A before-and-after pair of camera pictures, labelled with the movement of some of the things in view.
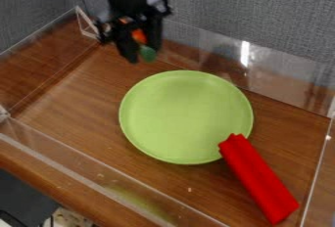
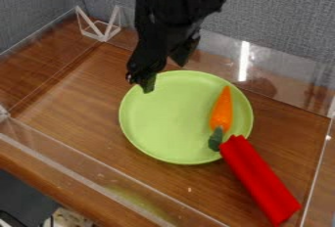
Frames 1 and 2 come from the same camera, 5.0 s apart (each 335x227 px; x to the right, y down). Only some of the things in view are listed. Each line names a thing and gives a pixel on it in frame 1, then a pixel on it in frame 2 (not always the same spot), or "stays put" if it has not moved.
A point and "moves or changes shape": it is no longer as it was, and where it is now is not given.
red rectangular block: [259, 180] stays put
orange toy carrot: [147, 52] moves or changes shape
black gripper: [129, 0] -> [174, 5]
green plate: [179, 113] stays put
